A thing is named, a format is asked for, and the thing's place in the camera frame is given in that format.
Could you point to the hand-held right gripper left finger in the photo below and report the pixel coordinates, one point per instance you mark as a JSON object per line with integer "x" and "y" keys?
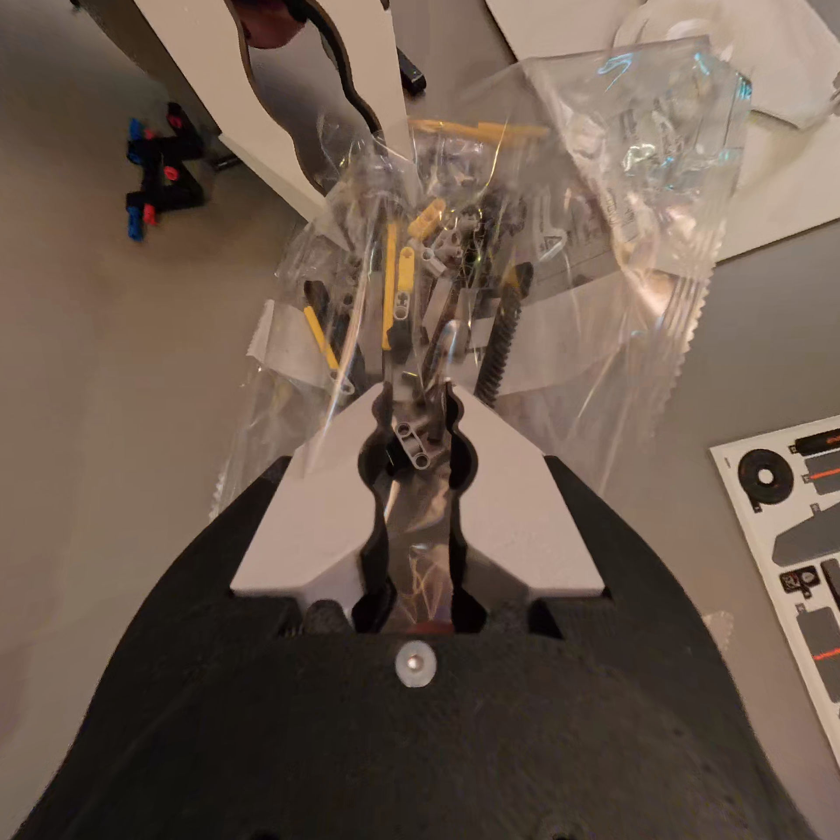
{"x": 308, "y": 525}

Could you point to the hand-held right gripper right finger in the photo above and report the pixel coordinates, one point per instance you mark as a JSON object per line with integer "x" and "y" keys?
{"x": 525, "y": 525}

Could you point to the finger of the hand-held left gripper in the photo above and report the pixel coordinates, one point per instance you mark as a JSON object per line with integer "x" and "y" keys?
{"x": 377, "y": 65}
{"x": 207, "y": 65}

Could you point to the black lego crank assembly red pins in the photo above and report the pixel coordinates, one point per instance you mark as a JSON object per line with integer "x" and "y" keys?
{"x": 167, "y": 157}

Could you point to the clear bag of grey lego pieces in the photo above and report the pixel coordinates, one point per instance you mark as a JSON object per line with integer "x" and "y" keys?
{"x": 459, "y": 295}

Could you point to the lego sticker sheet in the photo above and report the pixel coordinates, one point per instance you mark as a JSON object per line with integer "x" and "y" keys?
{"x": 761, "y": 525}

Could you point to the white stand with flat base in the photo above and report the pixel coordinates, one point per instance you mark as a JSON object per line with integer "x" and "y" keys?
{"x": 787, "y": 164}

